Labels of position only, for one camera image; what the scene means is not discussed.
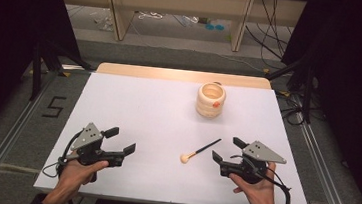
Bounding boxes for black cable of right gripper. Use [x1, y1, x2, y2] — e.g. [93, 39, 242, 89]
[225, 153, 296, 204]

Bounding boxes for beige wooden shelf unit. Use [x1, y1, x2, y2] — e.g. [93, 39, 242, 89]
[50, 0, 308, 59]

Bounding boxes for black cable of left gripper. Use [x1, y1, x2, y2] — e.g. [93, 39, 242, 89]
[40, 126, 84, 181]

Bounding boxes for black curtain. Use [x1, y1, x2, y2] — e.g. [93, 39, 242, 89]
[0, 0, 89, 166]
[268, 0, 362, 204]

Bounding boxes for person's left hand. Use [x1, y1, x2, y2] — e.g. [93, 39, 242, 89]
[55, 156, 110, 200]

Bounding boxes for aluminium floor rail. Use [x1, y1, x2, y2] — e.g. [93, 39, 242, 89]
[284, 96, 362, 204]
[0, 64, 60, 204]

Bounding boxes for black floor cables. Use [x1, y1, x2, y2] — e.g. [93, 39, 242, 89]
[235, 0, 317, 128]

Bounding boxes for person's right hand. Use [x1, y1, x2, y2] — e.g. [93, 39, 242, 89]
[225, 157, 281, 204]

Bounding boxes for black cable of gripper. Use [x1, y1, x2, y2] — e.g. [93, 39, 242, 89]
[40, 126, 84, 181]
[225, 153, 296, 204]

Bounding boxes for makeup brush with black handle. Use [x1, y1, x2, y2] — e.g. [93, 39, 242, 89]
[179, 134, 223, 168]

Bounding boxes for blue round items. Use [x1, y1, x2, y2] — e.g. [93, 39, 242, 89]
[204, 22, 227, 33]

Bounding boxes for black metal stand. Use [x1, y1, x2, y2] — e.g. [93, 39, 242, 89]
[27, 37, 95, 107]
[261, 51, 322, 126]

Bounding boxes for cream ribbed ceramic cup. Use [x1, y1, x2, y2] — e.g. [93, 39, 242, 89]
[194, 81, 228, 120]

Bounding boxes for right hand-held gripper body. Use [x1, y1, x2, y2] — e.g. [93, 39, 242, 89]
[217, 136, 290, 188]

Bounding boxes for white foam board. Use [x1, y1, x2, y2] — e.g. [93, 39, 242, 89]
[32, 67, 322, 204]

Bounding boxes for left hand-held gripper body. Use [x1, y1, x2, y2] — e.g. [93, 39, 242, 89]
[64, 119, 128, 171]

